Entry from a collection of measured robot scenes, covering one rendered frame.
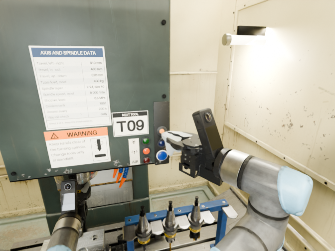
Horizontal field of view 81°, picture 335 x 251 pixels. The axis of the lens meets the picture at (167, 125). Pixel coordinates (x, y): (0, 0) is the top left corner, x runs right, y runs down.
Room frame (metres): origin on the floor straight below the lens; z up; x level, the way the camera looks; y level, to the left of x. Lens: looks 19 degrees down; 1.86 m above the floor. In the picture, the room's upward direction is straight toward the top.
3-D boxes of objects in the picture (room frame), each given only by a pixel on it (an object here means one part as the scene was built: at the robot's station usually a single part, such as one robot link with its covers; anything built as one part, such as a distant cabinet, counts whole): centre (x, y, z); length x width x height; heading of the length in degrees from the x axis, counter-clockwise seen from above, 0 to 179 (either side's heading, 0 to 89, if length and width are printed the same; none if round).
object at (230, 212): (0.70, -0.28, 1.21); 0.07 x 0.05 x 0.01; 14
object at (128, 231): (0.59, 0.15, 1.21); 0.07 x 0.05 x 0.01; 14
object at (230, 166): (0.38, -0.15, 1.64); 0.08 x 0.05 x 0.08; 134
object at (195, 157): (0.43, -0.09, 1.63); 0.12 x 0.08 x 0.09; 44
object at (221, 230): (0.75, -0.26, 1.05); 0.10 x 0.05 x 0.30; 14
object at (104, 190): (1.10, 0.46, 1.16); 0.48 x 0.05 x 0.51; 104
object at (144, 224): (0.60, 0.09, 1.26); 0.04 x 0.04 x 0.07
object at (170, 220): (0.63, -0.01, 1.26); 0.04 x 0.04 x 0.07
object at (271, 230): (0.31, -0.19, 1.53); 0.11 x 0.08 x 0.11; 133
